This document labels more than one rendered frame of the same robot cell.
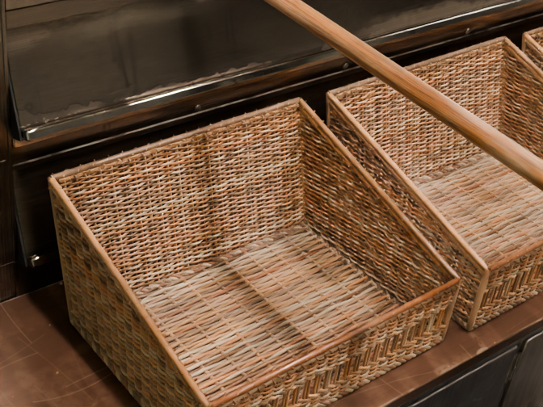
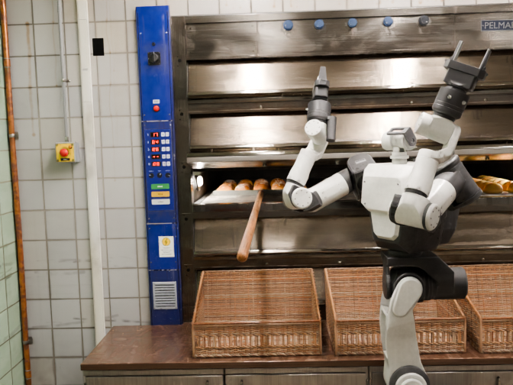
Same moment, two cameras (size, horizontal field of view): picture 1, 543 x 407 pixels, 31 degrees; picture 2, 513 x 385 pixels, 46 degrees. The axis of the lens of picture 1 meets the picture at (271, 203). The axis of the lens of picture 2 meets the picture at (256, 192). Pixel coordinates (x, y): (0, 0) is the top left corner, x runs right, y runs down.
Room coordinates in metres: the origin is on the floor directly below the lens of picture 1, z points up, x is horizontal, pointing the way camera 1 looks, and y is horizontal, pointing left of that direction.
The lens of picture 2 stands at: (-0.63, -1.93, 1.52)
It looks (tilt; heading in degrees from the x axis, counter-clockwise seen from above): 5 degrees down; 45
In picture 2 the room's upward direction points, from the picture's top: 2 degrees counter-clockwise
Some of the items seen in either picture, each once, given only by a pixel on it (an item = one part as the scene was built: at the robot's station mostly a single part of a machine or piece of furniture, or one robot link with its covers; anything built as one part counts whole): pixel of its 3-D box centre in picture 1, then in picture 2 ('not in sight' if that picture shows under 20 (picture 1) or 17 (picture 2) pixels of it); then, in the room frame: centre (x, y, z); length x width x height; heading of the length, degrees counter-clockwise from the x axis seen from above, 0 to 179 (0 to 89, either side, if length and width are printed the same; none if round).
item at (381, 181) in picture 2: not in sight; (412, 200); (1.29, -0.81, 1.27); 0.34 x 0.30 x 0.36; 76
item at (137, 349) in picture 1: (256, 262); (256, 309); (1.32, 0.01, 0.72); 0.56 x 0.49 x 0.28; 134
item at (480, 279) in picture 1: (488, 168); (389, 306); (1.73, -0.43, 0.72); 0.56 x 0.49 x 0.28; 133
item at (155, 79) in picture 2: not in sight; (190, 205); (1.89, 1.17, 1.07); 1.93 x 0.16 x 2.15; 42
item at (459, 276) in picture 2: not in sight; (424, 275); (1.30, -0.85, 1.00); 0.28 x 0.13 x 0.18; 133
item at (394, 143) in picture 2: not in sight; (398, 143); (1.23, -0.79, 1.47); 0.10 x 0.07 x 0.09; 76
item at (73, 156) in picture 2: not in sight; (67, 152); (0.87, 0.84, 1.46); 0.10 x 0.07 x 0.10; 132
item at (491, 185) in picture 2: not in sight; (465, 184); (2.62, -0.37, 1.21); 0.61 x 0.48 x 0.06; 42
